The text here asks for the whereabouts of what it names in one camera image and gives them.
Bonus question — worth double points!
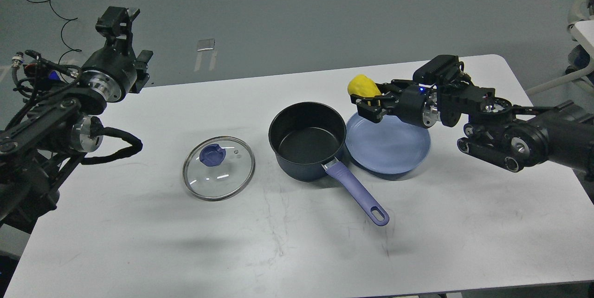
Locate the yellow potato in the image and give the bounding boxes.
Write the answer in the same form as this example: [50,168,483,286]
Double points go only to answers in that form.
[347,74,382,99]

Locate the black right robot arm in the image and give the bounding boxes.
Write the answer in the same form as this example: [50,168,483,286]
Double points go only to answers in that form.
[348,55,594,178]

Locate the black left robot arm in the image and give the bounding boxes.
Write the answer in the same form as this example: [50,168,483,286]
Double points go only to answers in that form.
[0,6,153,233]

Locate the grey floor socket plate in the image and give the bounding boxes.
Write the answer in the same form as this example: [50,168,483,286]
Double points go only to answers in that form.
[196,38,216,52]

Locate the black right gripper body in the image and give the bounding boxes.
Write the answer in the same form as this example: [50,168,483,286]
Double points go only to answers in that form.
[388,84,429,129]

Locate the glass pot lid purple knob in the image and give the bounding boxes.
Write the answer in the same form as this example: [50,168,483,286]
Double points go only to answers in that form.
[182,136,256,202]

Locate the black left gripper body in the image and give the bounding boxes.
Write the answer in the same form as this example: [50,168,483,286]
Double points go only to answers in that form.
[81,47,136,103]

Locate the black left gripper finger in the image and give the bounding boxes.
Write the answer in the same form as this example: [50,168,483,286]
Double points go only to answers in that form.
[95,6,140,55]
[132,49,154,94]

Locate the blue plate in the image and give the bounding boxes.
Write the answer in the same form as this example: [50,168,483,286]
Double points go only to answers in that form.
[346,113,431,175]

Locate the dark blue saucepan purple handle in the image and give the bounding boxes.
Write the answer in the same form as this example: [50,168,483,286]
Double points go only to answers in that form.
[268,102,390,227]

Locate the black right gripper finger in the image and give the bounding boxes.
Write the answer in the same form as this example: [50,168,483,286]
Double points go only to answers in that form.
[367,79,418,99]
[350,94,400,124]

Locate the white equipment at right edge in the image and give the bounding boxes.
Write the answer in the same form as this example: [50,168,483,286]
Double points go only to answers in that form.
[525,0,594,96]

